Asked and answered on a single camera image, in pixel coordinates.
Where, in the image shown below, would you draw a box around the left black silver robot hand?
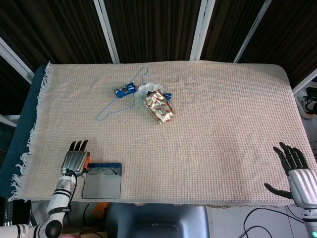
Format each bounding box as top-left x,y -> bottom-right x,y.
60,139 -> 92,177

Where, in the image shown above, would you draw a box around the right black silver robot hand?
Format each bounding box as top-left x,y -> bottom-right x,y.
264,141 -> 317,208

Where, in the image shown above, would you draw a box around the thin black-framed eyeglasses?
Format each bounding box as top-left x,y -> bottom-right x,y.
86,167 -> 119,177

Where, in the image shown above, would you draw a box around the blue rectangular box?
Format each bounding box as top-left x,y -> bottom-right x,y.
81,162 -> 123,199

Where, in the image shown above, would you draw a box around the orange object under table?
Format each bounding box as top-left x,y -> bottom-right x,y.
95,202 -> 109,219

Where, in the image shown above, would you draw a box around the brown cardboard box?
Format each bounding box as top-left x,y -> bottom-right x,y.
64,227 -> 108,238

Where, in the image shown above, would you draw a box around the white black sneaker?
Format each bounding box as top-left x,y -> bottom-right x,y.
297,88 -> 317,119

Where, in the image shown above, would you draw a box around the blue cookie packet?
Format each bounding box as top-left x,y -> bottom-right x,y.
113,83 -> 136,98

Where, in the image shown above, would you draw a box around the white flower shaped dish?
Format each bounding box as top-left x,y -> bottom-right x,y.
133,83 -> 165,112

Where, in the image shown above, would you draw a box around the gold foil snack bag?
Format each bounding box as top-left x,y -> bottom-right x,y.
142,89 -> 176,125

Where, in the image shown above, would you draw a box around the beige waffle weave cloth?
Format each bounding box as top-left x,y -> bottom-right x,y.
7,60 -> 317,208

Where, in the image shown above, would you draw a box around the light blue wire hanger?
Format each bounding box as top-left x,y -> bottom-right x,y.
96,66 -> 150,122

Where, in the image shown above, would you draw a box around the black cable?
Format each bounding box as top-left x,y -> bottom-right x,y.
242,207 -> 304,238

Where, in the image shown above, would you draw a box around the white partition frame post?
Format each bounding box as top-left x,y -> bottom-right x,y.
189,0 -> 216,61
233,0 -> 272,63
93,0 -> 120,64
292,74 -> 317,95
0,36 -> 35,84

